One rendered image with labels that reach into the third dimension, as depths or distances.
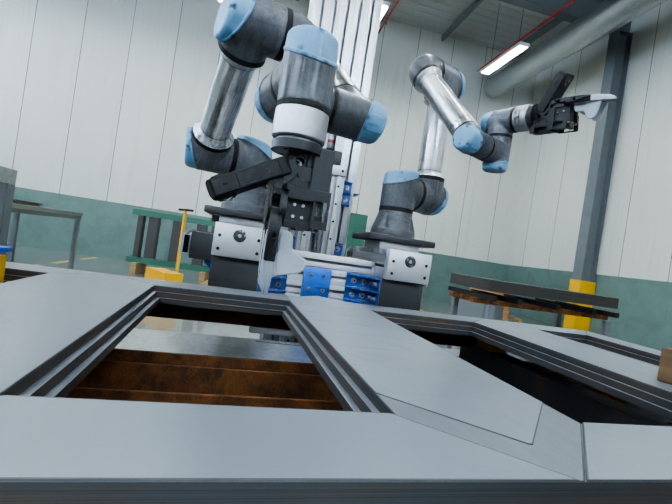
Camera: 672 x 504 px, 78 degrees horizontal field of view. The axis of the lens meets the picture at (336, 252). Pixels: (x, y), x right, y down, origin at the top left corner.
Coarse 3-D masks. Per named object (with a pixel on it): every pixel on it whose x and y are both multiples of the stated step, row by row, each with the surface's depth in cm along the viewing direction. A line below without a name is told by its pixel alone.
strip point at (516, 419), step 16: (400, 400) 35; (416, 400) 36; (432, 400) 37; (448, 400) 37; (464, 400) 38; (480, 400) 39; (496, 400) 39; (512, 400) 40; (448, 416) 33; (464, 416) 34; (480, 416) 34; (496, 416) 35; (512, 416) 36; (528, 416) 36; (496, 432) 31; (512, 432) 32; (528, 432) 32
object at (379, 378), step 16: (352, 368) 43; (368, 368) 44; (384, 368) 45; (400, 368) 46; (368, 384) 38; (384, 384) 39; (400, 384) 40; (416, 384) 41; (432, 384) 41; (448, 384) 42; (464, 384) 43; (480, 384) 44; (496, 384) 45; (528, 400) 41
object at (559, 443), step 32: (160, 288) 80; (128, 320) 57; (288, 320) 76; (416, 320) 94; (448, 320) 96; (64, 352) 36; (96, 352) 42; (320, 352) 54; (512, 352) 82; (544, 352) 76; (640, 352) 93; (32, 384) 30; (64, 384) 33; (352, 384) 41; (608, 384) 62; (640, 384) 58; (416, 416) 32; (544, 416) 37; (512, 448) 29; (544, 448) 30; (576, 448) 31
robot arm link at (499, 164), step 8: (496, 136) 125; (504, 136) 124; (496, 144) 121; (504, 144) 124; (496, 152) 122; (504, 152) 124; (480, 160) 125; (488, 160) 123; (496, 160) 124; (504, 160) 124; (488, 168) 126; (496, 168) 124; (504, 168) 125
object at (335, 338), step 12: (324, 336) 56; (336, 336) 58; (348, 336) 59; (360, 336) 60; (372, 336) 61; (384, 348) 55; (396, 348) 56; (408, 348) 57; (420, 348) 58; (432, 348) 59
